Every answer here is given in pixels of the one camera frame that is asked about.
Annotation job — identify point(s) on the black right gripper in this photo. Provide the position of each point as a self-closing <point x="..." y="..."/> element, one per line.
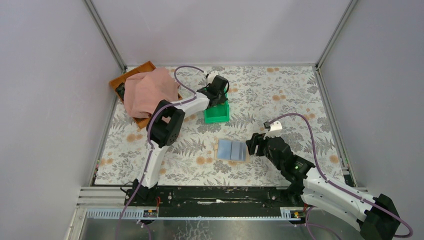
<point x="260" y="146"/>

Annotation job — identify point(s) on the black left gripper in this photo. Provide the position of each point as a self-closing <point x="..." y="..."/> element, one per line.
<point x="220" y="98"/>

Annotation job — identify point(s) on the green plastic bin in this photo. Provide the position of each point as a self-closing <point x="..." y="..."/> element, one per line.
<point x="217" y="114"/>

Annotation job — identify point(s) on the beige card holder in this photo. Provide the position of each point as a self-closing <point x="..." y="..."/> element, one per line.
<point x="231" y="150"/>

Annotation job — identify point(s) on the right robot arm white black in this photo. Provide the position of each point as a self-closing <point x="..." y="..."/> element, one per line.
<point x="376" y="218"/>

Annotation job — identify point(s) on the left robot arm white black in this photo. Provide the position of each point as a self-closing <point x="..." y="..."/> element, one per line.
<point x="165" y="125"/>

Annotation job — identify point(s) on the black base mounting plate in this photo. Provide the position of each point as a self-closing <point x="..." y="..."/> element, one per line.
<point x="202" y="199"/>

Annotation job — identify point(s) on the pink cloth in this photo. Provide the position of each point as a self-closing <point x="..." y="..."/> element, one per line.
<point x="143" y="92"/>

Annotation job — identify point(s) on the brown wooden tray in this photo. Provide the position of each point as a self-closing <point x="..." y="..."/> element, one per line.
<point x="118" y="86"/>

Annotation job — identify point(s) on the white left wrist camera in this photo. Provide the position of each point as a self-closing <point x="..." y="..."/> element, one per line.
<point x="211" y="75"/>

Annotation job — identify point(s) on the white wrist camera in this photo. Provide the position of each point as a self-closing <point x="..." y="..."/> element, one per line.
<point x="211" y="75"/>
<point x="274" y="129"/>

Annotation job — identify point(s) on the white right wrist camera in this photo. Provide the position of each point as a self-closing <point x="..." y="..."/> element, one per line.
<point x="274" y="129"/>

